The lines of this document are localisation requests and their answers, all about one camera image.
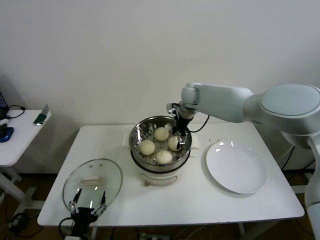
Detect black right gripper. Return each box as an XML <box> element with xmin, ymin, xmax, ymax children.
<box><xmin>173</xmin><ymin>112</ymin><xmax>192</xmax><ymax>151</ymax></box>

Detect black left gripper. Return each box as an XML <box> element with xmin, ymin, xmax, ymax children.
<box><xmin>68</xmin><ymin>187</ymin><xmax>107</xmax><ymax>236</ymax></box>

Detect white steamed baozi bun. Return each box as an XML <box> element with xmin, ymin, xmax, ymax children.
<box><xmin>154</xmin><ymin>126</ymin><xmax>170</xmax><ymax>141</ymax></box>
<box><xmin>167</xmin><ymin>136</ymin><xmax>184</xmax><ymax>152</ymax></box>
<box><xmin>139</xmin><ymin>139</ymin><xmax>156</xmax><ymax>156</ymax></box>
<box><xmin>155</xmin><ymin>149</ymin><xmax>174</xmax><ymax>165</ymax></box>

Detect glass lid with beige handle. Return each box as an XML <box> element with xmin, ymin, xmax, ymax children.
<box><xmin>62</xmin><ymin>158</ymin><xmax>123</xmax><ymax>215</ymax></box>

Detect stainless steel steamer basket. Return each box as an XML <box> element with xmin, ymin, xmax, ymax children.
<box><xmin>129</xmin><ymin>115</ymin><xmax>193</xmax><ymax>173</ymax></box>

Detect white electric cooking pot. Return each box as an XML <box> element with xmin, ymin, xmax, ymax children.
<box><xmin>121</xmin><ymin>133</ymin><xmax>201</xmax><ymax>188</ymax></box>

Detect white round plate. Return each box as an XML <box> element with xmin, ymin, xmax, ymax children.
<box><xmin>205</xmin><ymin>140</ymin><xmax>268</xmax><ymax>195</ymax></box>

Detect grey power strip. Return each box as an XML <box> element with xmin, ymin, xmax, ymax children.
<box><xmin>136</xmin><ymin>231</ymin><xmax>173</xmax><ymax>240</ymax></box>

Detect white side table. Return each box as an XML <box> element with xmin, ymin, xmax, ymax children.
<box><xmin>0</xmin><ymin>109</ymin><xmax>53</xmax><ymax>213</ymax></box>

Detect green white scraper tool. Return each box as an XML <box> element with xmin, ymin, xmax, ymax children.
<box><xmin>33</xmin><ymin>104</ymin><xmax>53</xmax><ymax>127</ymax></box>

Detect blue plastic object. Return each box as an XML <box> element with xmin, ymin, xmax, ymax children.
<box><xmin>0</xmin><ymin>126</ymin><xmax>15</xmax><ymax>143</ymax></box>

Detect dark laptop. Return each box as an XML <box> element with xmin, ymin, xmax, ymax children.
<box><xmin>0</xmin><ymin>91</ymin><xmax>8</xmax><ymax>120</ymax></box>

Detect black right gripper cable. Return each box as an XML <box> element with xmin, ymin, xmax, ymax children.
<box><xmin>186</xmin><ymin>114</ymin><xmax>211</xmax><ymax>133</ymax></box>

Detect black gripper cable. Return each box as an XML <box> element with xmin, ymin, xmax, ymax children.
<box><xmin>58</xmin><ymin>216</ymin><xmax>75</xmax><ymax>237</ymax></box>
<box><xmin>186</xmin><ymin>114</ymin><xmax>211</xmax><ymax>133</ymax></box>

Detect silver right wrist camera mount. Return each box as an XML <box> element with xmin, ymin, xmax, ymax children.
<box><xmin>166</xmin><ymin>102</ymin><xmax>181</xmax><ymax>115</ymax></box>

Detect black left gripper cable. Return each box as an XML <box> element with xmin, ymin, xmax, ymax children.
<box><xmin>58</xmin><ymin>216</ymin><xmax>75</xmax><ymax>237</ymax></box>

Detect black and white power cable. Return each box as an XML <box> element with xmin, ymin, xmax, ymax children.
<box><xmin>278</xmin><ymin>144</ymin><xmax>295</xmax><ymax>171</ymax></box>

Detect thin black cable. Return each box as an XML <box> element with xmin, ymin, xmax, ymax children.
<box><xmin>6</xmin><ymin>104</ymin><xmax>26</xmax><ymax>120</ymax></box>

